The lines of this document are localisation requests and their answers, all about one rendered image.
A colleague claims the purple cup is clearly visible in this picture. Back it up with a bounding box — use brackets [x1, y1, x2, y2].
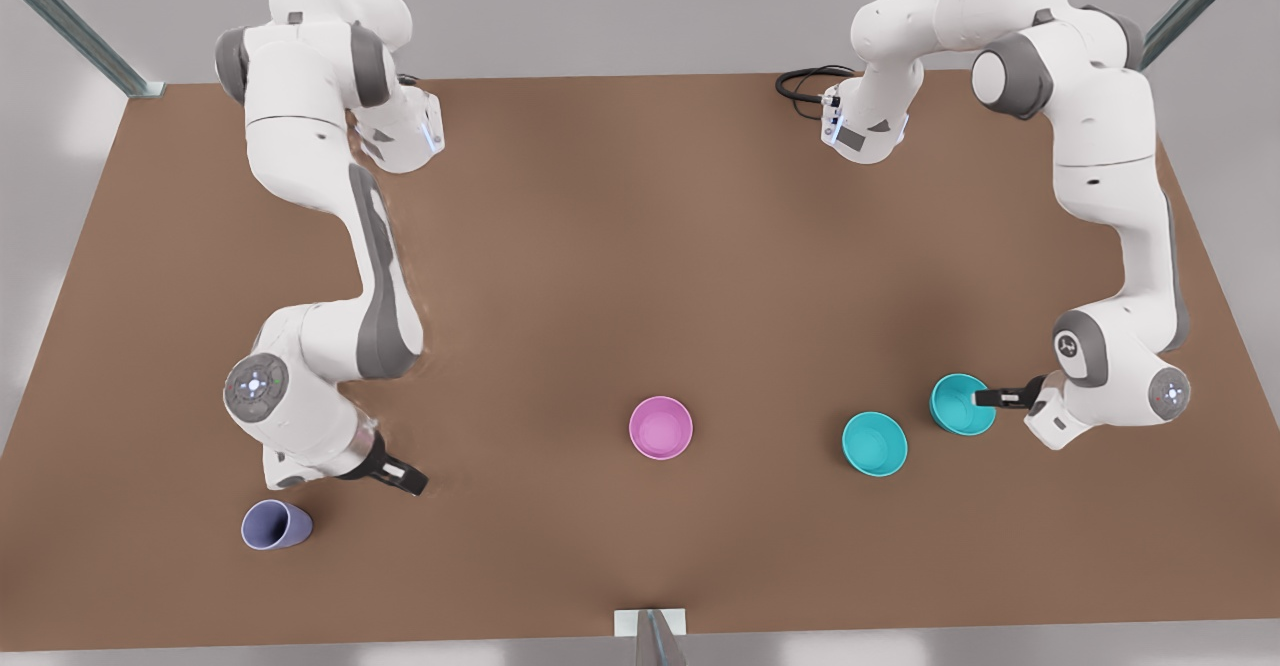
[241, 499, 314, 552]

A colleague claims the teal cup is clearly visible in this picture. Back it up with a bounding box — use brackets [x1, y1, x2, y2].
[929, 373, 997, 438]

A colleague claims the silver frame post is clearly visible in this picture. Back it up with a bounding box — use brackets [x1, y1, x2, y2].
[1140, 0, 1271, 70]
[612, 607, 690, 666]
[0, 0, 167, 100]

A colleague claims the pink bowl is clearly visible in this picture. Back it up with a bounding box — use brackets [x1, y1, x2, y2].
[628, 396, 694, 462]

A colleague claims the teal bowl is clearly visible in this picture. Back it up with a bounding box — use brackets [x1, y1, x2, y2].
[841, 411, 909, 478]

